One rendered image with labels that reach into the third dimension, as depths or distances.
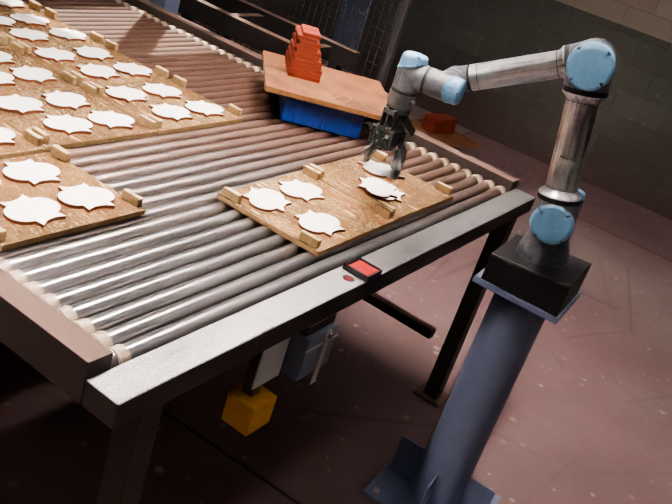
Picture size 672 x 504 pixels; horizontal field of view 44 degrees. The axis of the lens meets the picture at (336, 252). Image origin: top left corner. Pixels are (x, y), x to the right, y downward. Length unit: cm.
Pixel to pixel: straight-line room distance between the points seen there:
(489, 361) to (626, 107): 472
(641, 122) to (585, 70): 491
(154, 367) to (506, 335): 127
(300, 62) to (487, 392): 140
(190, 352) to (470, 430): 130
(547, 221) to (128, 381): 122
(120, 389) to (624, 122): 599
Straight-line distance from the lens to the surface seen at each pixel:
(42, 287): 176
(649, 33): 704
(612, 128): 714
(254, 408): 191
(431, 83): 230
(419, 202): 266
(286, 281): 197
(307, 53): 319
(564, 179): 227
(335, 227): 226
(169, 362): 161
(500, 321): 254
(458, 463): 281
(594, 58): 219
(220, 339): 171
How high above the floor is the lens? 185
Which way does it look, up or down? 25 degrees down
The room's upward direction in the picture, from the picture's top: 18 degrees clockwise
